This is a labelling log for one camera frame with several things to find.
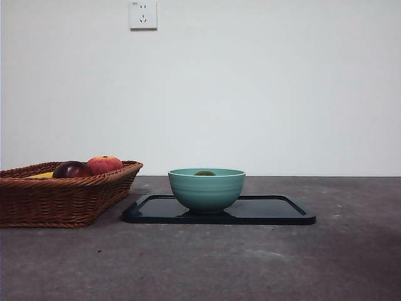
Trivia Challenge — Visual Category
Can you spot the teal bowl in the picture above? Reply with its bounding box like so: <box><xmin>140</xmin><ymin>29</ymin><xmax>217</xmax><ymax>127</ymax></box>
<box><xmin>167</xmin><ymin>167</ymin><xmax>247</xmax><ymax>215</ymax></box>

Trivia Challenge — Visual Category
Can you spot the red peach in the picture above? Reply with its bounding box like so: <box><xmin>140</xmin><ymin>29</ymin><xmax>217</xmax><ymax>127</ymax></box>
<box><xmin>86</xmin><ymin>155</ymin><xmax>125</xmax><ymax>176</ymax></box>

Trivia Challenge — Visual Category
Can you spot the black rectangular tray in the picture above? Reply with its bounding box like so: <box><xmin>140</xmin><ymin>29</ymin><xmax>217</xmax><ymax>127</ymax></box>
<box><xmin>122</xmin><ymin>194</ymin><xmax>316</xmax><ymax>225</ymax></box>

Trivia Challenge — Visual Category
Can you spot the dark purple plum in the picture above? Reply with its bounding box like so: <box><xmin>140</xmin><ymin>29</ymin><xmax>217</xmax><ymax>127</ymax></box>
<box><xmin>52</xmin><ymin>161</ymin><xmax>93</xmax><ymax>179</ymax></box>

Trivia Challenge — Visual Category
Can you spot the brown wicker basket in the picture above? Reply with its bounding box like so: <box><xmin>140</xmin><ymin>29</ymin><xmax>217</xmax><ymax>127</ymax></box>
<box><xmin>0</xmin><ymin>160</ymin><xmax>144</xmax><ymax>229</ymax></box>

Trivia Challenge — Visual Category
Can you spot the white wall socket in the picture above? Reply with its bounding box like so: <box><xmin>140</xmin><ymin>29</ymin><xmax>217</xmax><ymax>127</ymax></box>
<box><xmin>130</xmin><ymin>0</ymin><xmax>158</xmax><ymax>31</ymax></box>

